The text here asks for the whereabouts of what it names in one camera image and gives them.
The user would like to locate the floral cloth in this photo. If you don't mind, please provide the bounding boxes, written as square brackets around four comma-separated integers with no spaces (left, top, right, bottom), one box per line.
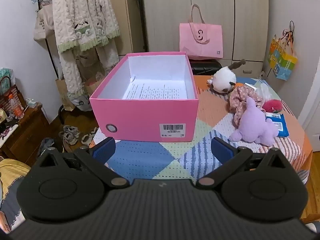
[229,85,267,127]

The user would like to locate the orange drink bottle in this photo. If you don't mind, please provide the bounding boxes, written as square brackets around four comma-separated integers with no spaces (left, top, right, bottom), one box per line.
[9,94,25,120]

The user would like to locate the white plush toy brown ear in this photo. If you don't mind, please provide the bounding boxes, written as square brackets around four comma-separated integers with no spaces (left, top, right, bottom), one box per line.
[207,59,247,94]

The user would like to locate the teal patterned pack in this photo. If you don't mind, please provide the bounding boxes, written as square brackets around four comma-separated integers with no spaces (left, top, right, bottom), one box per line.
[0,67,16,85]

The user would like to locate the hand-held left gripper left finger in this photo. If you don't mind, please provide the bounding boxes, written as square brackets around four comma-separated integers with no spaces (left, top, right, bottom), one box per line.
[37,137,130,188]

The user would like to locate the black suitcase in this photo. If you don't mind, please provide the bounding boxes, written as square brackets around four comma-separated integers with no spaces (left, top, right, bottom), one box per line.
[189,59,223,76]

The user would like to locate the pink shoe box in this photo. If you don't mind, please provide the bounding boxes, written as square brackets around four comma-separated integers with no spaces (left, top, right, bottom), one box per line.
[89,51,200,142]

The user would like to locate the brown paper bag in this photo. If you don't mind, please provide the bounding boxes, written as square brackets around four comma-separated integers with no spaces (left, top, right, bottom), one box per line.
[55,76,75,110]
[84,72,105,100]

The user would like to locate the white door frame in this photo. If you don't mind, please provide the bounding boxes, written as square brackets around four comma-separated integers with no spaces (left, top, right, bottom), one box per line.
[297,47,320,153]

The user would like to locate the light wood cabinet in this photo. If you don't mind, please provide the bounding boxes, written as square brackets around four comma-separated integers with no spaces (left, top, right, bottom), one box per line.
[104,0,148,57]

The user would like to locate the pair of sneakers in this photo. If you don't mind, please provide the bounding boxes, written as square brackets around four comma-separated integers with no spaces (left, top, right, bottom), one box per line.
[80,127,98,145]

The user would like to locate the dark wooden cabinet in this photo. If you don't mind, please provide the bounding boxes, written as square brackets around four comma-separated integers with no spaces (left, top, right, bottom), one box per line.
[0,104,52,167]

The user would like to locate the purple plush toy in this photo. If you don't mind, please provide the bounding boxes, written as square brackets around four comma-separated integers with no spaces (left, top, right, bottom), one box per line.
[229,96,279,146]

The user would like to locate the canvas tote bag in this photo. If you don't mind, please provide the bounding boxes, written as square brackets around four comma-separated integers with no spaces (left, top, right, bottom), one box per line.
[33,0,55,49]

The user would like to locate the yellow quilt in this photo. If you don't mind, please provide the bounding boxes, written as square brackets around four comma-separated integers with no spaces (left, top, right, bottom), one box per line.
[0,159,32,205]

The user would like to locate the pink tote bag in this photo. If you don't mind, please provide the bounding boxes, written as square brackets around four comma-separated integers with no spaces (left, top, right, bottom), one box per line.
[179,4,223,60]

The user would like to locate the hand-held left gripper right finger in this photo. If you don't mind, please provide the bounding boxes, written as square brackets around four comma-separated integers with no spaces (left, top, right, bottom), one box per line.
[196,137,292,189]

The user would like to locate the patchwork blanket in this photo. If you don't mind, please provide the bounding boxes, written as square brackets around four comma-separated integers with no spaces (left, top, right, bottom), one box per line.
[89,75,313,184]

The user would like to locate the woven basket bag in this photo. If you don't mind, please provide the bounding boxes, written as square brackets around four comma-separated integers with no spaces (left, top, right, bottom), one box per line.
[0,76,27,110]

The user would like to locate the cream fleece pants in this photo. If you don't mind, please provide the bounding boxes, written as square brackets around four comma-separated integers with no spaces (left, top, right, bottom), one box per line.
[59,40,120,112]

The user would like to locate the blue wet wipes pack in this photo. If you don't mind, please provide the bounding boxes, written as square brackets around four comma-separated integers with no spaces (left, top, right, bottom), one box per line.
[265,113,290,137]

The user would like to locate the red and green plush toy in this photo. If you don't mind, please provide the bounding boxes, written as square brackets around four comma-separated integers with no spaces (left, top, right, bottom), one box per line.
[262,100,283,113]

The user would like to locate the cream knit cardigan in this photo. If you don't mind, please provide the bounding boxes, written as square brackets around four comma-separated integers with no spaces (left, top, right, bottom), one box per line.
[52,0,120,54]

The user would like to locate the grey sneaker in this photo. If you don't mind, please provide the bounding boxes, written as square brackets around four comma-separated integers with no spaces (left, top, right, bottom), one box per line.
[59,132,77,146]
[62,125,81,138]

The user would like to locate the printed paper sheet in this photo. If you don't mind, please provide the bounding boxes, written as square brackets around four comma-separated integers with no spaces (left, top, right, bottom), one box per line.
[122,76,188,100]

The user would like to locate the colourful paper bag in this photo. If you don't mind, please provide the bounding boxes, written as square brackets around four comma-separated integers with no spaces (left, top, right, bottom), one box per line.
[267,21,298,81]

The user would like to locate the light wood wardrobe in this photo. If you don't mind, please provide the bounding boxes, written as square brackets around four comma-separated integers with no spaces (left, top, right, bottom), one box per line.
[139,0,270,77]

